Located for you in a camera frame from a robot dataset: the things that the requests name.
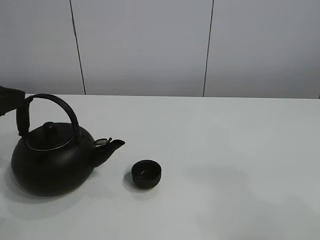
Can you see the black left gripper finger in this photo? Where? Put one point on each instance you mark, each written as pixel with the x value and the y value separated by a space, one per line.
pixel 11 99

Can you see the black round teapot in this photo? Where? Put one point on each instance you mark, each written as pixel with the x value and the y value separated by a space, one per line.
pixel 57 157

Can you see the small black teacup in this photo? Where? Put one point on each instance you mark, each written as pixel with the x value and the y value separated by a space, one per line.
pixel 146 174

